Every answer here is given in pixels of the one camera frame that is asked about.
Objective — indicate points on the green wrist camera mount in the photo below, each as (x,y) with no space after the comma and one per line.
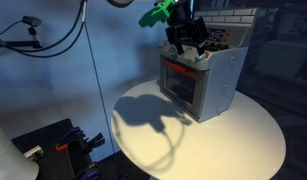
(160,12)

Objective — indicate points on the blue stove knob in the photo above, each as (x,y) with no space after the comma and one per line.
(161,44)
(199,58)

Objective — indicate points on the black camera on stand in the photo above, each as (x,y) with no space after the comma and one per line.
(32,22)

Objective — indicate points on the right blue stove knob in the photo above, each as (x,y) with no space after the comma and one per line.
(199,58)

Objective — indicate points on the far left blue stove knob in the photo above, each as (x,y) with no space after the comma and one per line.
(161,44)

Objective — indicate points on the grey toy stove oven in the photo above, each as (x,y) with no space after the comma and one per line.
(210,92)

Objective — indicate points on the round white table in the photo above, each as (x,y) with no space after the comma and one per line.
(242,143)

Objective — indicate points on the purple handled pliers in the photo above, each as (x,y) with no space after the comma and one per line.
(71,134)

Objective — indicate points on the black pliers in rack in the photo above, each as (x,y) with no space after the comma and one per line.
(93,143)

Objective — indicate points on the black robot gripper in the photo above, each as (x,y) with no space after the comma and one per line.
(182,28)

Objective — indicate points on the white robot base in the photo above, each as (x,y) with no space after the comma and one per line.
(13,164)

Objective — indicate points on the black tool rack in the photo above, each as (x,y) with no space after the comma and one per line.
(64,164)

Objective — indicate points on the red oven door handle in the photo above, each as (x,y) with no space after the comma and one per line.
(180,69)

